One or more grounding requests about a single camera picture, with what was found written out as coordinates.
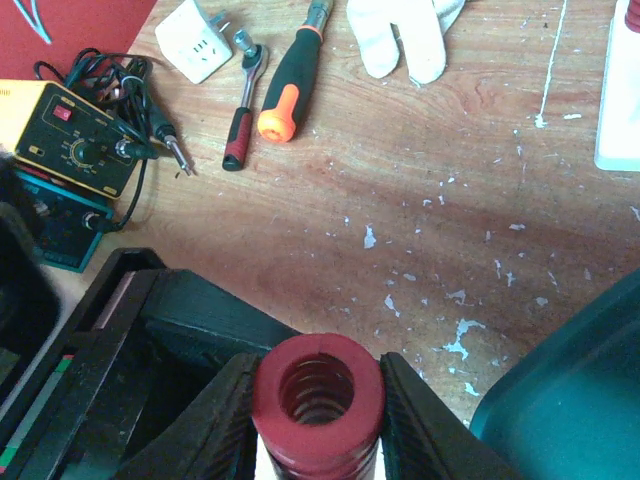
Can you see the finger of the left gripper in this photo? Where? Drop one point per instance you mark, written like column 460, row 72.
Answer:
column 197, row 328

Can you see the white four-peg base plate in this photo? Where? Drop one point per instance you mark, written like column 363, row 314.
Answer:
column 617, row 138

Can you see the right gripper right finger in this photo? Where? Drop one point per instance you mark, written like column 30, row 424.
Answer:
column 423, row 439

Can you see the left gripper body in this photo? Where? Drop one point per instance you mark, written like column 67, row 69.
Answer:
column 90, row 389

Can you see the teal plastic tray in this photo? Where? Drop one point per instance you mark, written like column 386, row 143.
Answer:
column 570, row 408

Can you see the white work glove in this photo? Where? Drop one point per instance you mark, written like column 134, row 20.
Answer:
column 387, row 31

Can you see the red spring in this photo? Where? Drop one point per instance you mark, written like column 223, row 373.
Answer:
column 318, row 404
column 632, row 16

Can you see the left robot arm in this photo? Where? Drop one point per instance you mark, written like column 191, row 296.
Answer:
column 30, row 306

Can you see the red handled small ratchet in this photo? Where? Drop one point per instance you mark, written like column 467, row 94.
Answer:
column 254, row 62

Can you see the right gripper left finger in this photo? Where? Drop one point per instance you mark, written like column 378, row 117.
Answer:
column 213, row 438

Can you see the orange black handled screwdriver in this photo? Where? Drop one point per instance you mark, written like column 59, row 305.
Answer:
column 290, row 90

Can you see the small white adapter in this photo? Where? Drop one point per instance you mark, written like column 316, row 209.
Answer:
column 193, row 41

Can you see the orange teal device box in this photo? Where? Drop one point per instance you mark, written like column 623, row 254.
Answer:
column 74, row 159

